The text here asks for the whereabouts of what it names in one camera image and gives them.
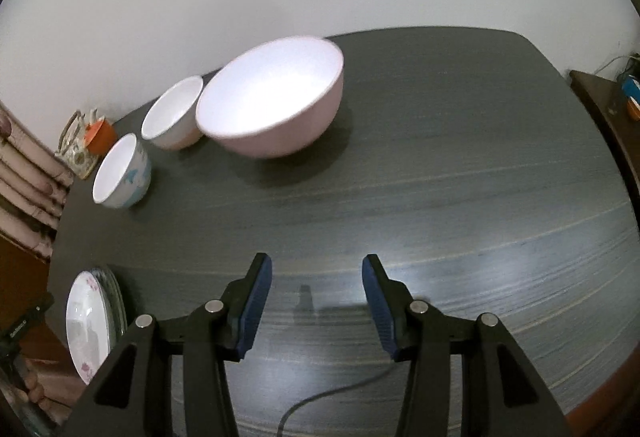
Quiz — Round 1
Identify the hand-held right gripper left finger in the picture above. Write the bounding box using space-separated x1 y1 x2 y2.
62 253 273 437

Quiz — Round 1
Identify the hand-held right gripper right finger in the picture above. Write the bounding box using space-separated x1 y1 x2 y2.
362 254 573 437

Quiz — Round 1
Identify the white plate with pink flowers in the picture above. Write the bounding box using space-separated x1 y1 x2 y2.
66 270 114 386

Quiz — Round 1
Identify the white bowl with blue print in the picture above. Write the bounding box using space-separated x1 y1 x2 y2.
92 133 152 210

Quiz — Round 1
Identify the white bowl with pale pattern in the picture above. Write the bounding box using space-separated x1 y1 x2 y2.
141 75 205 151

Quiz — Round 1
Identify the large pink bowl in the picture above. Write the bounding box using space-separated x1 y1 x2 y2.
195 36 345 160

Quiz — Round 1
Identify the beige patterned curtain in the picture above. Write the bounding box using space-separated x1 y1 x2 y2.
0 102 76 263

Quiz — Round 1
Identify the floral ceramic teapot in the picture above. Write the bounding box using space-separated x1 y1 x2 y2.
55 109 103 178

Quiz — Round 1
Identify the dark wooden side cabinet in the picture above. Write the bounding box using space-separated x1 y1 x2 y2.
570 69 640 198

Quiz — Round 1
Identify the black cable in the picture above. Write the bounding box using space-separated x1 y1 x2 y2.
277 367 396 437

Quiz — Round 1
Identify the thin cable on cabinet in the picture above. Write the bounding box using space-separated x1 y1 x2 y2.
595 54 636 78

